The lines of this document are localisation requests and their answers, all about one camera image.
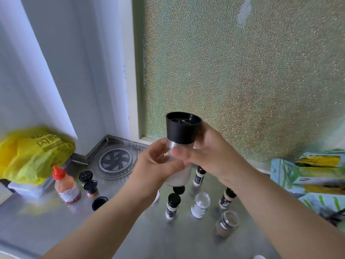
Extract person's left hand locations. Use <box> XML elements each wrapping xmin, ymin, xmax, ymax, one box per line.
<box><xmin>133</xmin><ymin>137</ymin><xmax>190</xmax><ymax>199</ymax></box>

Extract person's right hand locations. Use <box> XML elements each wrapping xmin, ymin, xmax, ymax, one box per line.
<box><xmin>172</xmin><ymin>122</ymin><xmax>243</xmax><ymax>184</ymax></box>

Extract glass grinder with black cap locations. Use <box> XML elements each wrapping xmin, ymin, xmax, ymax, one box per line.
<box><xmin>163</xmin><ymin>112</ymin><xmax>203</xmax><ymax>187</ymax></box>

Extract person's right forearm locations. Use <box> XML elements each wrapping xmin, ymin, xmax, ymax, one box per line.
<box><xmin>218</xmin><ymin>164</ymin><xmax>345</xmax><ymax>259</ymax></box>

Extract red-capped sauce bottle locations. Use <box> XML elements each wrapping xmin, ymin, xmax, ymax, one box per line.
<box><xmin>52</xmin><ymin>165</ymin><xmax>81</xmax><ymax>204</ymax></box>

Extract dark-label spice jar black lid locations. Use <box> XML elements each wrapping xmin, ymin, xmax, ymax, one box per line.
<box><xmin>218</xmin><ymin>187</ymin><xmax>237</xmax><ymax>211</ymax></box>
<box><xmin>192</xmin><ymin>166</ymin><xmax>207</xmax><ymax>187</ymax></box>
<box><xmin>165</xmin><ymin>193</ymin><xmax>181</xmax><ymax>220</ymax></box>

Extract loose black jar lid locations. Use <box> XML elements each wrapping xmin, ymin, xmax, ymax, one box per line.
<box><xmin>92</xmin><ymin>196</ymin><xmax>109</xmax><ymax>212</ymax></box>

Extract green and white packets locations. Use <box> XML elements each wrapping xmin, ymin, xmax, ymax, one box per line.
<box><xmin>270</xmin><ymin>149</ymin><xmax>345</xmax><ymax>227</ymax></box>

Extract white box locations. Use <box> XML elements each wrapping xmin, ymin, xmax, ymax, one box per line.
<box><xmin>7</xmin><ymin>176</ymin><xmax>55</xmax><ymax>199</ymax></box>

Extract yellow plastic bag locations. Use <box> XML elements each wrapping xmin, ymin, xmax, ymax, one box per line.
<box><xmin>0</xmin><ymin>127</ymin><xmax>76</xmax><ymax>185</ymax></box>

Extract round metal fan vent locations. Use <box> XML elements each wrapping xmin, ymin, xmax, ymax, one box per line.
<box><xmin>98</xmin><ymin>146</ymin><xmax>137</xmax><ymax>178</ymax></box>

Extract open glass jar brown powder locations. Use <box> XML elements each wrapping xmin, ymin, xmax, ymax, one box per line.
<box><xmin>215</xmin><ymin>209</ymin><xmax>240</xmax><ymax>239</ymax></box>

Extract person's left forearm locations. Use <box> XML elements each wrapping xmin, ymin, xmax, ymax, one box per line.
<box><xmin>40</xmin><ymin>175</ymin><xmax>160</xmax><ymax>259</ymax></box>

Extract black-lidded spice jar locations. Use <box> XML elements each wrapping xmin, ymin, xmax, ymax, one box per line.
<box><xmin>79</xmin><ymin>171</ymin><xmax>94</xmax><ymax>184</ymax></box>

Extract orange spice jar black lid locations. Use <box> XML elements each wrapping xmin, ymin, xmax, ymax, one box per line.
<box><xmin>83</xmin><ymin>180</ymin><xmax>99</xmax><ymax>198</ymax></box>

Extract frosted glass window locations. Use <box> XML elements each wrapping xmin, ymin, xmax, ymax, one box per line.
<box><xmin>132</xmin><ymin>0</ymin><xmax>345</xmax><ymax>170</ymax></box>

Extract open glass jar white powder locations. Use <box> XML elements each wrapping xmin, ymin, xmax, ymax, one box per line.
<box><xmin>190</xmin><ymin>192</ymin><xmax>211</xmax><ymax>219</ymax></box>

